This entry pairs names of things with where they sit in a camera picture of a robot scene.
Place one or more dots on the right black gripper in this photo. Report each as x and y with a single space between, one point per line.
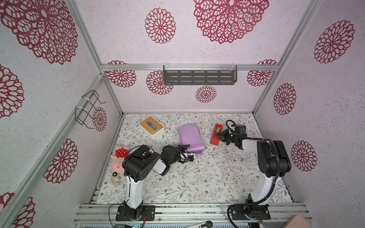
224 135

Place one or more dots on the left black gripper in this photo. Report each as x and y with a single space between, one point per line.
182 147

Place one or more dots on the pink wrapping paper sheet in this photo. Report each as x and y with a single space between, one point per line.
190 135

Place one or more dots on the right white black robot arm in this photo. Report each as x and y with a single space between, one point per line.
272 158

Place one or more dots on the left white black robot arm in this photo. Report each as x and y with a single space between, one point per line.
142 161

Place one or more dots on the white box with wooden lid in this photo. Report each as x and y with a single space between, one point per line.
153 134

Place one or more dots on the red tape dispenser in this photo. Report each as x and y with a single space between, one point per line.
217 129

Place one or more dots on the blue item on wooden lid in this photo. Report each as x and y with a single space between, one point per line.
151 125

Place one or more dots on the pink plush toy red dress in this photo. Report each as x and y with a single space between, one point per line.
117 160

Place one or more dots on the pink object bottom right corner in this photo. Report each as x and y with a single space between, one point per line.
298 221

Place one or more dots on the grey slotted wall shelf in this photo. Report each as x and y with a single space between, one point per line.
199 77

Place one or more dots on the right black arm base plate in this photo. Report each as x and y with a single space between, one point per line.
257 212

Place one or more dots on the black knob handle front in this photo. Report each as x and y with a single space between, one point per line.
206 224

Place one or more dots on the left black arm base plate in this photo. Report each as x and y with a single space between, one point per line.
141 213

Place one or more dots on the black wire wall rack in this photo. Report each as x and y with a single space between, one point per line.
91 115

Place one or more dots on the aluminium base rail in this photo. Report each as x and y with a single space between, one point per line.
105 214

